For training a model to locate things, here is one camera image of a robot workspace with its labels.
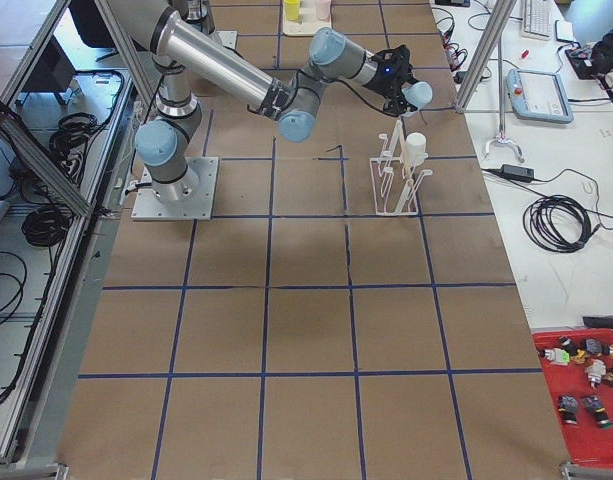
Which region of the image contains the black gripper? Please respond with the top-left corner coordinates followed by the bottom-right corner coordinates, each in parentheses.
top-left (382, 75), bottom-right (418, 116)

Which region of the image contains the light blue cup back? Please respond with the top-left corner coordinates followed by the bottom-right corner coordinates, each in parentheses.
top-left (402, 81), bottom-right (433, 111)

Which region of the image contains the white plastic cup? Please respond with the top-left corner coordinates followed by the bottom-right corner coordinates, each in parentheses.
top-left (404, 132), bottom-right (428, 167)

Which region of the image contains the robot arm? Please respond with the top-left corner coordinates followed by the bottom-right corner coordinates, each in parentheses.
top-left (186, 0), bottom-right (215, 35)
top-left (112, 1), bottom-right (433, 143)

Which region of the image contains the pink plastic cup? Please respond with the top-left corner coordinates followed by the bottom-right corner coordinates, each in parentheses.
top-left (314, 0), bottom-right (331, 21)

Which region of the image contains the yellow plastic cup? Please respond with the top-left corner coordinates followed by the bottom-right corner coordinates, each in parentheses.
top-left (283, 0), bottom-right (300, 22)

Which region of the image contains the cream serving tray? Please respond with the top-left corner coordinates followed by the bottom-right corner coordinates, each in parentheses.
top-left (282, 0), bottom-right (332, 36)

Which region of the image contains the reacher grabber tool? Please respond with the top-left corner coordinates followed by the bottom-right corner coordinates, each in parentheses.
top-left (484, 39), bottom-right (525, 164)

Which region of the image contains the black power adapter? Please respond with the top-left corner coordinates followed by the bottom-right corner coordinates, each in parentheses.
top-left (500, 164), bottom-right (535, 183)

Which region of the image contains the teach pendant tablet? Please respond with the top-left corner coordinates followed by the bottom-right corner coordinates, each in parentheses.
top-left (506, 68), bottom-right (574, 124)

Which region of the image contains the white keyboard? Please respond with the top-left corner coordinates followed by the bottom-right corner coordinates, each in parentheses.
top-left (520, 0), bottom-right (552, 41)

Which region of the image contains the red parts tray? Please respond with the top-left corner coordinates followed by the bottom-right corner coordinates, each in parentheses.
top-left (533, 329), bottom-right (613, 469)

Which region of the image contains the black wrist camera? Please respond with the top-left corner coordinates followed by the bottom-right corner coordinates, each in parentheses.
top-left (364, 45), bottom-right (414, 95)

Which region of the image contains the white wire cup rack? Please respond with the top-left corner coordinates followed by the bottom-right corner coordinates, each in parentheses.
top-left (369, 119), bottom-right (433, 217)

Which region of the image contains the aluminium frame post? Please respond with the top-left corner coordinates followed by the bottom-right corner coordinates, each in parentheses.
top-left (454, 0), bottom-right (516, 113)

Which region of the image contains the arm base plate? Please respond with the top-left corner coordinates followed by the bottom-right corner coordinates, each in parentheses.
top-left (131, 157), bottom-right (219, 221)
top-left (212, 30), bottom-right (238, 50)

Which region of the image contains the coiled black cable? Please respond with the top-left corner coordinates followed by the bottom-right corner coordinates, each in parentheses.
top-left (523, 194), bottom-right (593, 254)

